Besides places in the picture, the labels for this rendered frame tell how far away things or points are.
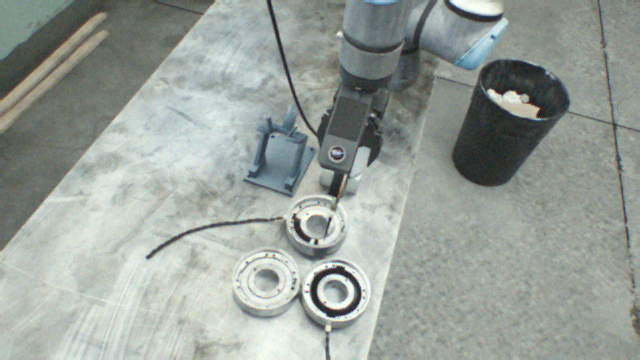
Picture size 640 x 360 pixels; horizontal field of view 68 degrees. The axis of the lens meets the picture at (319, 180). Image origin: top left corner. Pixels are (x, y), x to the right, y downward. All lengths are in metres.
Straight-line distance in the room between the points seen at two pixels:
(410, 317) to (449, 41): 1.00
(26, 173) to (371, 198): 1.53
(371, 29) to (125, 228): 0.54
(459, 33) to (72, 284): 0.80
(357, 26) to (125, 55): 2.06
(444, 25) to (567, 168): 1.47
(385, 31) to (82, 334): 0.59
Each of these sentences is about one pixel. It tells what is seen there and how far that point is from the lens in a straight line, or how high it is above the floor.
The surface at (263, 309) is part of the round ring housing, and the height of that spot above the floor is 0.84.
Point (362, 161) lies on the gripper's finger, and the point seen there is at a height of 0.98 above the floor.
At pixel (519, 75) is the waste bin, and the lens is 2.08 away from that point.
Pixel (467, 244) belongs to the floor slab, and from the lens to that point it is 1.90.
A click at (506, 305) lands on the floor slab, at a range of 1.83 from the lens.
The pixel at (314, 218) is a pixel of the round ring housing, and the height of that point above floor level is 0.82.
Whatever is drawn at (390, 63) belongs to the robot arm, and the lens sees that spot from 0.59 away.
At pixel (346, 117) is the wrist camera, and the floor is 1.08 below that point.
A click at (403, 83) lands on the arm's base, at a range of 1.11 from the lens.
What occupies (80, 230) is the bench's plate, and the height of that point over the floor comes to 0.80.
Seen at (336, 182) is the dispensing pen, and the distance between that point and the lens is 0.73.
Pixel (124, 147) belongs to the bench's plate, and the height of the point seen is 0.80.
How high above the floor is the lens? 1.51
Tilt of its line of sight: 52 degrees down
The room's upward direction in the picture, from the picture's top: 8 degrees clockwise
